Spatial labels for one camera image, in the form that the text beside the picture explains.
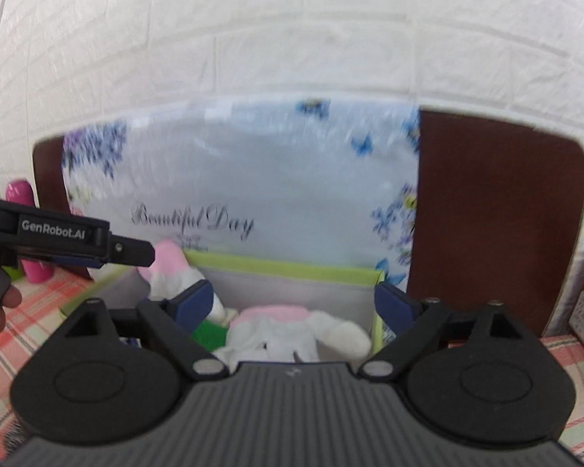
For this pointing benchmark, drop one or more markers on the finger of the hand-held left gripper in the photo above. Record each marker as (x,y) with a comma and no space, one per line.
(75,266)
(131,250)

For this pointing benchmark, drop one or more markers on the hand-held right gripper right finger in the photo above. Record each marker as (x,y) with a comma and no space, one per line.
(392,301)

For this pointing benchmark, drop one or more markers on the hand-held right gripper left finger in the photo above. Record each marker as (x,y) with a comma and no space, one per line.
(197,301)

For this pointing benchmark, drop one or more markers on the small green box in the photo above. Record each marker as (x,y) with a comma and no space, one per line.
(209,335)

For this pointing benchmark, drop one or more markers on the white glove with pink cuff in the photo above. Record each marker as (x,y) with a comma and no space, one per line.
(170,272)
(292,331)

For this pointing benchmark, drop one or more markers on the light green box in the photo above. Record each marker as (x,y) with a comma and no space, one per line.
(292,268)

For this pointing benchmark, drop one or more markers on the pink bottle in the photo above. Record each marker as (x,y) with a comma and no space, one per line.
(19,189)

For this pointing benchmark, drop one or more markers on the plaid blanket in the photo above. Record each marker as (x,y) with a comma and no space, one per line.
(29,331)

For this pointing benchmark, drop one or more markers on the brown wooden headboard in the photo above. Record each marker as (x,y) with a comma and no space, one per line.
(491,214)

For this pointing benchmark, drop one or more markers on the floral plastic bag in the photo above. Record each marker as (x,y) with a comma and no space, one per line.
(272,180)

